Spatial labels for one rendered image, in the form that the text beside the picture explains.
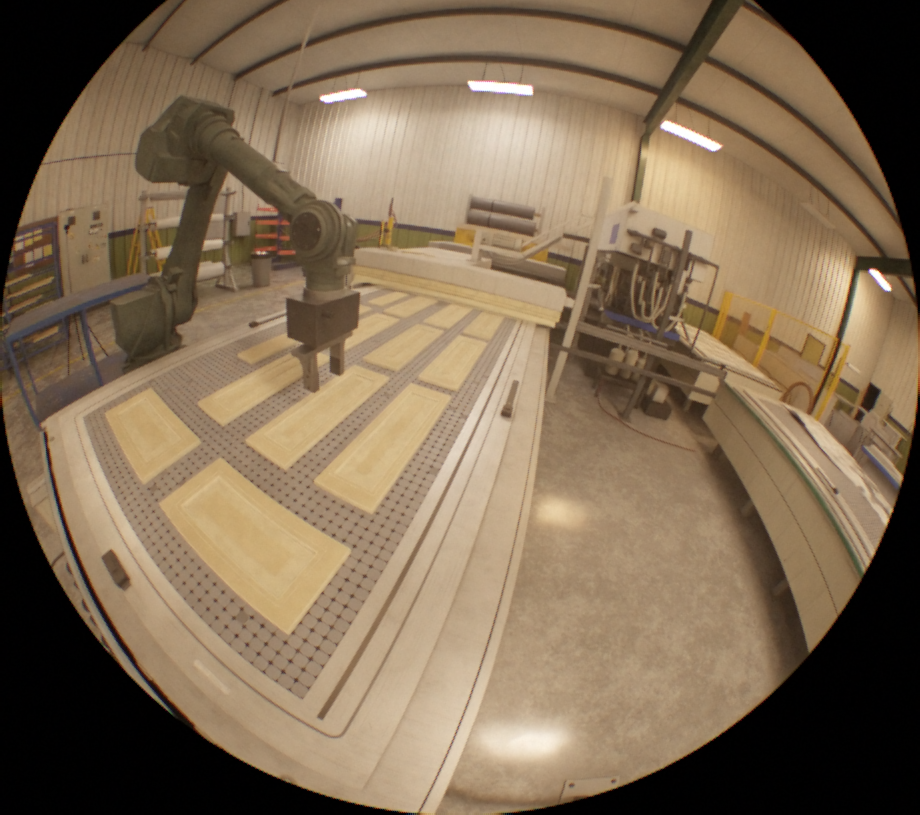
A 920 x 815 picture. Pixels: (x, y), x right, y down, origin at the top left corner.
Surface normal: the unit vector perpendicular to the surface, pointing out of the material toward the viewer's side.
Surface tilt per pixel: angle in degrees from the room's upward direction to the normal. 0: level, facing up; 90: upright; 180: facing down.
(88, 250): 90
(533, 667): 0
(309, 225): 90
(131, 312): 90
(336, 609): 0
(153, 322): 90
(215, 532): 12
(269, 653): 0
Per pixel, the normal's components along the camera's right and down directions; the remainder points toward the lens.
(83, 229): 0.94, 0.27
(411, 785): 0.18, -0.90
